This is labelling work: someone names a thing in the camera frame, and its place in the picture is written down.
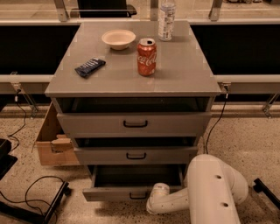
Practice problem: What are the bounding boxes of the grey bottom drawer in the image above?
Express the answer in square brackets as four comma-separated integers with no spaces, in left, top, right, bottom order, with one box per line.
[83,164,186,201]

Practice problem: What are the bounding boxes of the grey drawer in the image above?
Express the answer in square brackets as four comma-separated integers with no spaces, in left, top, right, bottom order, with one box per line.
[83,164,186,201]
[74,146,198,165]
[57,112,211,138]

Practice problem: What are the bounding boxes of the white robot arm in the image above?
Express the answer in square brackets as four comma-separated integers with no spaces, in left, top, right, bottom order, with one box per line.
[146,154,249,224]

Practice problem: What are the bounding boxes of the grey top drawer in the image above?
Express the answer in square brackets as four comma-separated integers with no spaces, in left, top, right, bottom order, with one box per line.
[57,112,211,138]

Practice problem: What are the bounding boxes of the grey drawer cabinet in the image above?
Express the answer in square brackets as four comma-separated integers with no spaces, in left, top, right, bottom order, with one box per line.
[45,19,222,180]

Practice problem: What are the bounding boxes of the grey middle drawer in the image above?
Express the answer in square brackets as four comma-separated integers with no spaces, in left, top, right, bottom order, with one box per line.
[74,146,198,165]

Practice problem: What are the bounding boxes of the red coca-cola can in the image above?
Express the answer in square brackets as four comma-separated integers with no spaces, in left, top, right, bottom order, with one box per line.
[137,38,157,76]

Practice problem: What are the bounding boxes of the dark blue snack packet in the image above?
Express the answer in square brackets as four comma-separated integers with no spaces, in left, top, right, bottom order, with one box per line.
[75,58,106,78]

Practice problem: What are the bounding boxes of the cream bowl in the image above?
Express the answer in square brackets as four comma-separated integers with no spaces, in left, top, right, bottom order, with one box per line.
[101,30,136,50]

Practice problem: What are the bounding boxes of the brown cardboard box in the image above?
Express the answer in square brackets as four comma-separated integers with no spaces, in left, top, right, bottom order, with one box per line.
[35,104,79,166]

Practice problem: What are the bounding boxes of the clear plastic water bottle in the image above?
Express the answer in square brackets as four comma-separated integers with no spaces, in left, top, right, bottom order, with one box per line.
[158,0,176,41]

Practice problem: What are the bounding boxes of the black metal stand left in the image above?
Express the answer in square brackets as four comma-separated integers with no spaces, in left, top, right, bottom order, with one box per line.
[0,181,71,224]

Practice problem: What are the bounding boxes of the black bar on floor right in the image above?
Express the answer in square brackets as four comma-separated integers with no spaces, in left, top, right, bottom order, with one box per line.
[253,178,280,210]

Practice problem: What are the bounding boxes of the black right power cable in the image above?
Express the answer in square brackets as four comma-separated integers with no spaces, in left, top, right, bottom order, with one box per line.
[205,92,228,155]

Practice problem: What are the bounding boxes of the black left wall cable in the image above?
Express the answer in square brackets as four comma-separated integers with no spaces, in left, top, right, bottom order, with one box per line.
[6,88,28,152]

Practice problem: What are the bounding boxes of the black left floor cable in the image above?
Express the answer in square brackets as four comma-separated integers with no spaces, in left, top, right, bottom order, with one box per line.
[0,175,66,224]

